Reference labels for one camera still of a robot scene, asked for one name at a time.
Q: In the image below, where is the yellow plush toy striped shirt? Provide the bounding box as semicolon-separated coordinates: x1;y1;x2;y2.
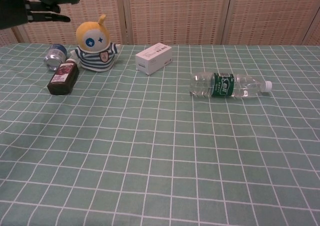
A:
67;13;123;73

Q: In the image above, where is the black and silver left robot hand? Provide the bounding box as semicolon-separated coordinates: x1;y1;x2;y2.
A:
23;0;71;24

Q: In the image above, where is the white cardboard box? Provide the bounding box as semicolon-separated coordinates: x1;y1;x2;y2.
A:
135;42;173;76

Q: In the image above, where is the dark juice bottle pink label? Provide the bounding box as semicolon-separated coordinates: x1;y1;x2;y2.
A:
46;58;80;96

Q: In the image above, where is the black dome-shaped object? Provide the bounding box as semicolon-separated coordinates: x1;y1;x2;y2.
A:
0;0;80;31

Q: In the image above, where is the glass jar with blue lid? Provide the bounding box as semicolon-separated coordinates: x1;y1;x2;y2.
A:
44;43;68;72

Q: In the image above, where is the green checked tablecloth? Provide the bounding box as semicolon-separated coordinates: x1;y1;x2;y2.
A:
0;42;320;226

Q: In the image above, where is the woven folding screen panel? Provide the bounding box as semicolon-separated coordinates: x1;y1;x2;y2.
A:
123;0;233;46
11;0;128;46
222;0;320;46
0;27;20;47

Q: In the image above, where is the clear water bottle green label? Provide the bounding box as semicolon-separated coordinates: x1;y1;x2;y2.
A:
189;71;273;99

